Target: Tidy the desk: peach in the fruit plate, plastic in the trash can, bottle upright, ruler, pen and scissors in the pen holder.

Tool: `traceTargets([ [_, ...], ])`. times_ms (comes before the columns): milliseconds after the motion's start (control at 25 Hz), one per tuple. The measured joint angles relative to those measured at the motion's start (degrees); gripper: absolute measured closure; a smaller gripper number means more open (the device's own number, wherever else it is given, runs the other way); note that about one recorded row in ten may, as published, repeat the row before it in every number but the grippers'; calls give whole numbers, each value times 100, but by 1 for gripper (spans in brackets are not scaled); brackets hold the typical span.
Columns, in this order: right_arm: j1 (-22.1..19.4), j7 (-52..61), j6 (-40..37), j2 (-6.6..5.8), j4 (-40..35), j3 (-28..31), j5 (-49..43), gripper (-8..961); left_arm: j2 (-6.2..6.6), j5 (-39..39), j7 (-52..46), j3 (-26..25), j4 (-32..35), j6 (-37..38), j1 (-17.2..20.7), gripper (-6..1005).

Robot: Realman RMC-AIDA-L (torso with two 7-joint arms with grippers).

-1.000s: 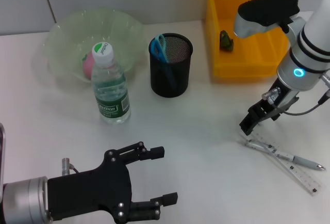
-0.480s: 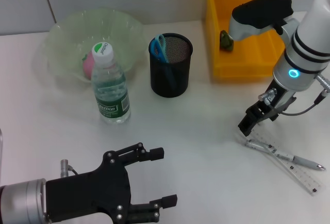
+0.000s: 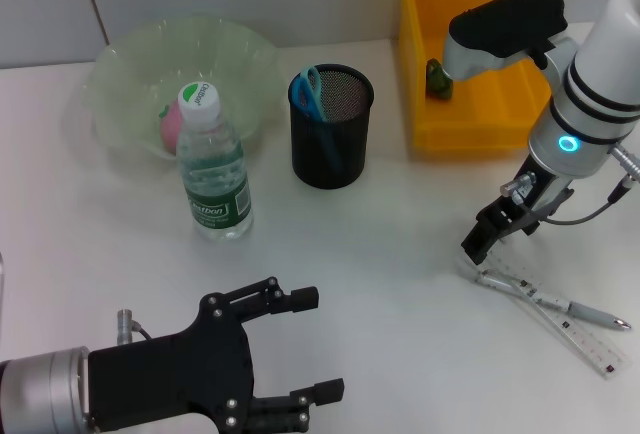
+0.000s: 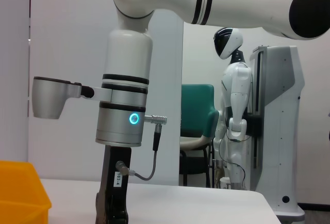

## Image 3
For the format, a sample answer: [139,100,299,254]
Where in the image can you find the white grey ballpoint pen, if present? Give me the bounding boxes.
[472,269,632,333]

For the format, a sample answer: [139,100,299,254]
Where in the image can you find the yellow plastic storage bin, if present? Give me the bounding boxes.
[398,0,557,153]

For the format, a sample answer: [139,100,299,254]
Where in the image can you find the small green toy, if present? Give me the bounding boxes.
[424,57,455,102]

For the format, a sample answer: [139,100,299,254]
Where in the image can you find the pink peach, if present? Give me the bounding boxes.
[159,98,184,155]

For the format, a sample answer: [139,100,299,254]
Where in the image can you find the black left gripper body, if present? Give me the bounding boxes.
[87,293,259,434]

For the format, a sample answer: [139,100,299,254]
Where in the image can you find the clear plastic ruler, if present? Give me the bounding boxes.
[457,246,629,381]

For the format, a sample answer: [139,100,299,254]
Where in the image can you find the black mesh trash can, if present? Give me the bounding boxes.
[287,64,375,190]

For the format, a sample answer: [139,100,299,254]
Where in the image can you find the clear green-label water bottle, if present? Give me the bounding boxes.
[175,81,255,243]

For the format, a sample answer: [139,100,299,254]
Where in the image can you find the blue teal capped scissors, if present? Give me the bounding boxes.
[291,64,346,175]

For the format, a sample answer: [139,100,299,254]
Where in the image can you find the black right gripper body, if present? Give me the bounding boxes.
[475,155,575,240]

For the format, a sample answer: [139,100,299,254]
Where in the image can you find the grey right arm cable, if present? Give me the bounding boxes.
[519,146,640,226]

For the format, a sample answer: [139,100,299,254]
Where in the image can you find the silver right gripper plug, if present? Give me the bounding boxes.
[498,173,534,201]

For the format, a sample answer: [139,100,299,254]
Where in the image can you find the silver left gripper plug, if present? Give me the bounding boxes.
[116,308,135,346]

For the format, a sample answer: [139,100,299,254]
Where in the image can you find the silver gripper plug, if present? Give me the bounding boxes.
[116,308,135,346]
[498,173,534,201]

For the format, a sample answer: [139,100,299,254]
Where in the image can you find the pale green wavy fruit plate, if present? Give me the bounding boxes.
[82,16,282,160]

